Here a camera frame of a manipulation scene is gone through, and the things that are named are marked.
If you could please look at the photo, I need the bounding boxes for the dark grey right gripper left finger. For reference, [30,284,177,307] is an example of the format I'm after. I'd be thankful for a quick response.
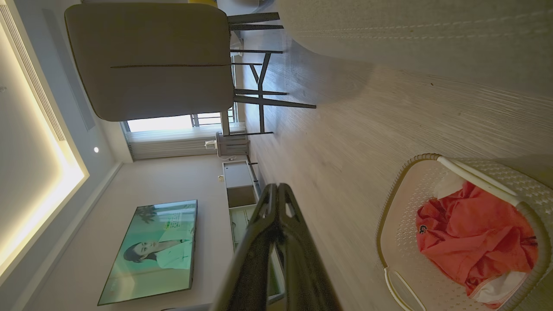
[211,184,278,311]

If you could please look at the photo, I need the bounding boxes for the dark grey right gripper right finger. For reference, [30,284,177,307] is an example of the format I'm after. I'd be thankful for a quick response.
[276,184,343,311]

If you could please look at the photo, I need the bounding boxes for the white perforated plastic laundry basket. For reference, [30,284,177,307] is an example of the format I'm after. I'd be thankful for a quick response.
[376,153,553,311]

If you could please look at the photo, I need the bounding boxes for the white television cabinet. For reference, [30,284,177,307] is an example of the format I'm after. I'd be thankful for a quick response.
[222,160,286,303]

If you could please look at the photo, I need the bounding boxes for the white floor appliance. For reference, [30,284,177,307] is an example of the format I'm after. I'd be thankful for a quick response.
[205,132,250,159]

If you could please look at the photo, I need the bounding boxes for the pale pleated curtain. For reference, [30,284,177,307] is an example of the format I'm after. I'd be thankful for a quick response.
[125,122,247,161]

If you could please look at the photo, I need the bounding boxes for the window with railing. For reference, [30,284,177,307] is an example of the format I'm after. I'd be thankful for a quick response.
[127,106,237,133]

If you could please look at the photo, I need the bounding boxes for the red garment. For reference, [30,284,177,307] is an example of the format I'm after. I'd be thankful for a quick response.
[416,181,538,308]

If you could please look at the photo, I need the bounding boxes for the black metal leg table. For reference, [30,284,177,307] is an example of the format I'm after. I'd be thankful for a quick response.
[230,49,288,136]

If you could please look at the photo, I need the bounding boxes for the grey upholstered chair dark legs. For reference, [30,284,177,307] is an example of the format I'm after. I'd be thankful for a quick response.
[65,2,317,122]

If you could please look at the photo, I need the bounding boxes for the beige grey fabric sofa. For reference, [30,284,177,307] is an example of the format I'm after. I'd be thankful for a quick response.
[276,0,553,98]

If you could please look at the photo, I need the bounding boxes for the wall mounted flat television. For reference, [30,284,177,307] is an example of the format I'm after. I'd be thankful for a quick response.
[98,200,198,306]

